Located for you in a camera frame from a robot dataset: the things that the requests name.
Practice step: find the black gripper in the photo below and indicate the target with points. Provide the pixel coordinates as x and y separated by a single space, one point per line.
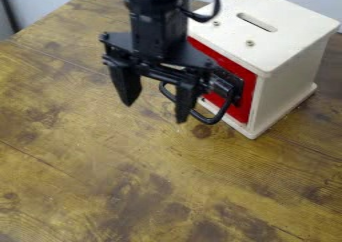
155 44

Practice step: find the black metal drawer handle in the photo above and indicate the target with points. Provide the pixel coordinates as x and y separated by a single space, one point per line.
216 92

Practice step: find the red wooden drawer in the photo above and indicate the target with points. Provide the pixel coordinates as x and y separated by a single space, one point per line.
237 76

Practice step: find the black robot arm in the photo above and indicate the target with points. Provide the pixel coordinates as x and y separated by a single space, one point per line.
154 7

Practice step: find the white wooden box cabinet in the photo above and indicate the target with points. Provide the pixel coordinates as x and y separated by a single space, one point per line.
270 42

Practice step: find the dark pole at left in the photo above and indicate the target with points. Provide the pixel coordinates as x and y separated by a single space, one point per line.
11 16

